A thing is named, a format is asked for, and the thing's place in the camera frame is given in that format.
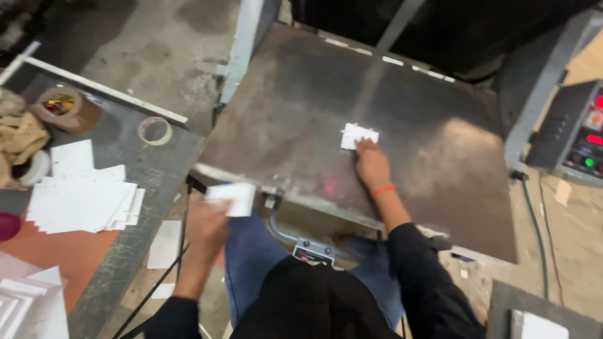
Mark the grey control panel box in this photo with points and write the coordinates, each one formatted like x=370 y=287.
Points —
x=577 y=134

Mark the black rod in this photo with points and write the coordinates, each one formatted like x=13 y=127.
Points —
x=155 y=282

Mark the orange-brown sheet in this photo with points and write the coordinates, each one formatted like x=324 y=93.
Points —
x=66 y=256

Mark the person's right fingers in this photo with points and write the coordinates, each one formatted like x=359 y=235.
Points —
x=365 y=142

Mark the white card stack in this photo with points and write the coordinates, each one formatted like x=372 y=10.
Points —
x=235 y=198

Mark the brown packing tape roll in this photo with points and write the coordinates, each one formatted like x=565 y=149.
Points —
x=66 y=109

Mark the pile of white card sheets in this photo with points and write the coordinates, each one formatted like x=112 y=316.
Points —
x=85 y=193

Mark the white paper stack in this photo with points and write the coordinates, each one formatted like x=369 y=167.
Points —
x=539 y=326

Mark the grey machine frame post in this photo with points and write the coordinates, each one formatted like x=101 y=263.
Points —
x=247 y=47

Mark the dark metal press table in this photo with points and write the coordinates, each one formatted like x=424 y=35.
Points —
x=358 y=141

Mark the person's right hand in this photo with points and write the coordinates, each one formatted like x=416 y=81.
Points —
x=372 y=162

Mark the stack of white boards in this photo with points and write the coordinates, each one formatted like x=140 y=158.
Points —
x=28 y=301

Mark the small white die-cut card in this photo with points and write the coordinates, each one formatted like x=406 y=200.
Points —
x=354 y=133

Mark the orange wrist thread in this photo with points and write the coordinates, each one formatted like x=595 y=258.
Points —
x=382 y=190

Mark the grey machine side column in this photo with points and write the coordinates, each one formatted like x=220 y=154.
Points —
x=541 y=89

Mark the person's black shirt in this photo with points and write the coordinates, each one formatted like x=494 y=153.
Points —
x=329 y=301

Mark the small white paper sheet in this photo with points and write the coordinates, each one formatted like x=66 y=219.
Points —
x=163 y=291

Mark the white tape roll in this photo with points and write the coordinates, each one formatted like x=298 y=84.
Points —
x=34 y=168

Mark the person's left hand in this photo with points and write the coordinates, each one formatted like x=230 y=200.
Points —
x=205 y=230

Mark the clear tape roll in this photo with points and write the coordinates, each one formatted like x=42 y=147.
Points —
x=155 y=131

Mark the grey metal pedal lever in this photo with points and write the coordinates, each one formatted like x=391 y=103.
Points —
x=301 y=240

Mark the maroon round object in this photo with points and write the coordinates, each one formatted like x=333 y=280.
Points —
x=8 y=226

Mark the person's blue jeans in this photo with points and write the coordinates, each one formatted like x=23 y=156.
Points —
x=264 y=263

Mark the person's left fingers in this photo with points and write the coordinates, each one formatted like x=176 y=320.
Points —
x=217 y=203

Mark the grey side work table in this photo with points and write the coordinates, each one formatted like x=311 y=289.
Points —
x=141 y=188

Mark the crumpled beige cloth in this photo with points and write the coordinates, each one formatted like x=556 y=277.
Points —
x=19 y=141

